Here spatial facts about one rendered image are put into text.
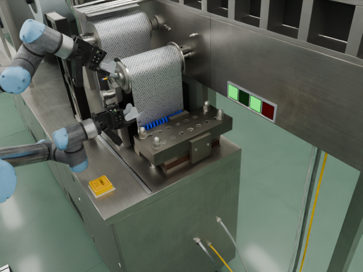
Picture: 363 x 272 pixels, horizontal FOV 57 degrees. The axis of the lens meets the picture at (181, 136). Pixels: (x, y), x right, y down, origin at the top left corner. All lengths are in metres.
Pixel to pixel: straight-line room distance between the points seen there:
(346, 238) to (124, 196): 0.89
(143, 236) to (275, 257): 1.05
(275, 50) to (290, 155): 1.92
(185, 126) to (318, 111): 0.56
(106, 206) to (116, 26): 0.76
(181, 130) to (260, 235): 1.15
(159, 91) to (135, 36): 0.29
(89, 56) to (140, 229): 0.69
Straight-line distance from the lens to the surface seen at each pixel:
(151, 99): 1.39
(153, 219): 1.38
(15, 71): 1.08
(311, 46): 1.04
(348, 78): 0.99
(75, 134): 1.27
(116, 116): 1.30
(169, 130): 1.38
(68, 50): 1.20
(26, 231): 2.62
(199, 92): 1.56
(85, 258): 2.31
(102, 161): 1.49
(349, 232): 1.49
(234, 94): 1.32
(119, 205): 1.27
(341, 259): 1.62
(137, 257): 1.49
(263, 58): 1.16
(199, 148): 1.36
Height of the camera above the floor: 1.81
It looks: 35 degrees down
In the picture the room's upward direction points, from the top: 4 degrees counter-clockwise
